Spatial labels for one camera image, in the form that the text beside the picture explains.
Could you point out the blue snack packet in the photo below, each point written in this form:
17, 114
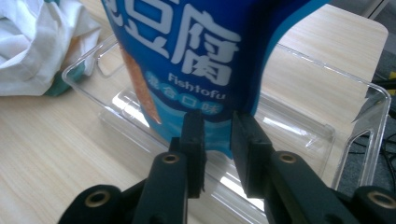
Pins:
199, 62

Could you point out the clear plastic bin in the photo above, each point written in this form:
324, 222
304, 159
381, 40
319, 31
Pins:
299, 130

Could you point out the white tote bag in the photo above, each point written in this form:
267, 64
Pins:
34, 46

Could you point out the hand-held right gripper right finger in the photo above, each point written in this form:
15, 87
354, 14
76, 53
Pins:
249, 149

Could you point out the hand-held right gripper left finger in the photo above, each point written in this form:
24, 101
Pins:
193, 146

